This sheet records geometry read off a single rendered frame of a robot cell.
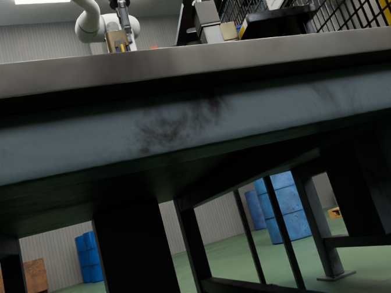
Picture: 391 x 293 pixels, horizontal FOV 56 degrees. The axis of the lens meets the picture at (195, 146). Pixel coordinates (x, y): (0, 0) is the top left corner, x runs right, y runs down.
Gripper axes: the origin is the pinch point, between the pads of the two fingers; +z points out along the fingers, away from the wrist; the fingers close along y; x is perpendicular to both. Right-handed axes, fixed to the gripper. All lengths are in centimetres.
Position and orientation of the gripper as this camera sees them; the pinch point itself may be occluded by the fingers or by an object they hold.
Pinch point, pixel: (130, 45)
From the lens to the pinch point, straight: 132.0
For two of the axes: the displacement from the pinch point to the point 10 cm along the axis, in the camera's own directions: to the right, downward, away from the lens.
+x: 9.5, -2.2, 2.0
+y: 1.4, -2.5, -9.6
